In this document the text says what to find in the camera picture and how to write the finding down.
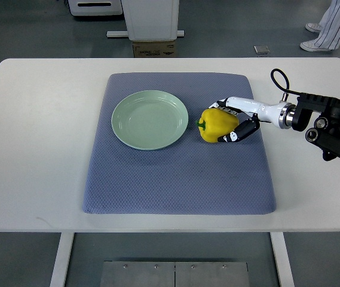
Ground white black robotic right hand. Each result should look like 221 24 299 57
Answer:
210 97 296 142

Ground yellow bell pepper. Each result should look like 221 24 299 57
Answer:
196 108 239 143

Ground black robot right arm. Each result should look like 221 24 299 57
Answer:
284 91 340 161

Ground grey floor outlet plate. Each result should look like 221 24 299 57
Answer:
253 45 270 55

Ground light green plate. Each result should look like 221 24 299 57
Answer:
111 90 189 151

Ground white sneaker near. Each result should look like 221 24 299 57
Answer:
299 40 330 52

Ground white sneaker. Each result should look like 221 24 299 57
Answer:
305 23 322 33
299 40 330 52

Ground white sneaker far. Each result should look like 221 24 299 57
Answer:
305 23 322 33

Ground person striped trouser legs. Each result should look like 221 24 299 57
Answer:
314 0 340 50

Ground blue textured mat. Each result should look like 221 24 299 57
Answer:
82 72 276 215

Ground brown cardboard box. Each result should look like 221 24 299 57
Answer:
133 41 177 58

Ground white table right leg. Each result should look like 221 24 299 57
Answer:
270 232 295 287

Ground white table leg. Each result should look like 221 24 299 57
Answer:
50 232 74 287
270 232 295 287

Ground white machine cabinet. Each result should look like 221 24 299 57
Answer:
68 0 123 17

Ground white table left leg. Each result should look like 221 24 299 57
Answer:
50 232 74 287

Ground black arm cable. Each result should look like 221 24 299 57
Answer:
270 68 301 97

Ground white pedestal stand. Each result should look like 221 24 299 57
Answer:
106 0 185 41

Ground grey metal base plate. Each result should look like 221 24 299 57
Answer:
100 261 250 286

